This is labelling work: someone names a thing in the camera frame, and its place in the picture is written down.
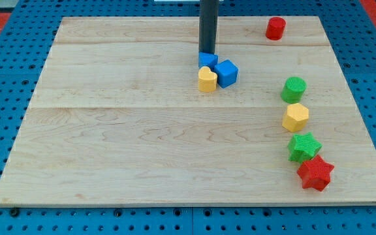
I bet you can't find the red cylinder block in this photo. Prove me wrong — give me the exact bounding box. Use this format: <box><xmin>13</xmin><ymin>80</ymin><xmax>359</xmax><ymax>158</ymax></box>
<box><xmin>266</xmin><ymin>16</ymin><xmax>287</xmax><ymax>40</ymax></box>

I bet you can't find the dark grey cylindrical pointer rod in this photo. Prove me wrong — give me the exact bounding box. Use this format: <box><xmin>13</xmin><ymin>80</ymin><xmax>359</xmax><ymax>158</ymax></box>
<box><xmin>198</xmin><ymin>0</ymin><xmax>219</xmax><ymax>54</ymax></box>

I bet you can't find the light wooden board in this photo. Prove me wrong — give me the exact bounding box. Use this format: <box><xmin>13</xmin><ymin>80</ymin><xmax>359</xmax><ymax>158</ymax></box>
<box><xmin>0</xmin><ymin>16</ymin><xmax>376</xmax><ymax>208</ymax></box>

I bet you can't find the green star block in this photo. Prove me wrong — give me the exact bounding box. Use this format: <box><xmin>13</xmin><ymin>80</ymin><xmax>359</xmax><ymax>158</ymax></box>
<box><xmin>287</xmin><ymin>132</ymin><xmax>322</xmax><ymax>163</ymax></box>

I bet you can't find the blue cube block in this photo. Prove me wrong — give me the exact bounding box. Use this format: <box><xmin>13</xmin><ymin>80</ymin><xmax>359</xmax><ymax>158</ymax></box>
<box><xmin>214</xmin><ymin>59</ymin><xmax>238</xmax><ymax>88</ymax></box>

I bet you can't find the red star block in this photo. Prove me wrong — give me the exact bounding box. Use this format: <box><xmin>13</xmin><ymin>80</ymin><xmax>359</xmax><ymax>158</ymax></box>
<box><xmin>297</xmin><ymin>155</ymin><xmax>334</xmax><ymax>191</ymax></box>

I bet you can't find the yellow hexagon block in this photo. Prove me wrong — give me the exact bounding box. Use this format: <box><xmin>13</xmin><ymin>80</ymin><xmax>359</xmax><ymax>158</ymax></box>
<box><xmin>281</xmin><ymin>103</ymin><xmax>309</xmax><ymax>133</ymax></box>

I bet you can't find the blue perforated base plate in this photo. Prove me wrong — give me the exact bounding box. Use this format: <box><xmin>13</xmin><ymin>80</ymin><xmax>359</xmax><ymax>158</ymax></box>
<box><xmin>0</xmin><ymin>0</ymin><xmax>376</xmax><ymax>234</ymax></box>

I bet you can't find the yellow heart block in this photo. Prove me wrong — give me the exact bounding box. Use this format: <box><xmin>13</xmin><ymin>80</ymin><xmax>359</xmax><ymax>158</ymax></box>
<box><xmin>198</xmin><ymin>66</ymin><xmax>217</xmax><ymax>92</ymax></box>

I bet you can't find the green cylinder block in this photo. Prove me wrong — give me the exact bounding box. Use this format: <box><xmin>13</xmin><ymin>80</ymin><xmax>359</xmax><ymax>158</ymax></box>
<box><xmin>281</xmin><ymin>76</ymin><xmax>307</xmax><ymax>104</ymax></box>

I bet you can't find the blue block behind heart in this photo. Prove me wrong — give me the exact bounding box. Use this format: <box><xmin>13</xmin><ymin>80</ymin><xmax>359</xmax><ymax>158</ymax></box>
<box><xmin>198</xmin><ymin>52</ymin><xmax>218</xmax><ymax>71</ymax></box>

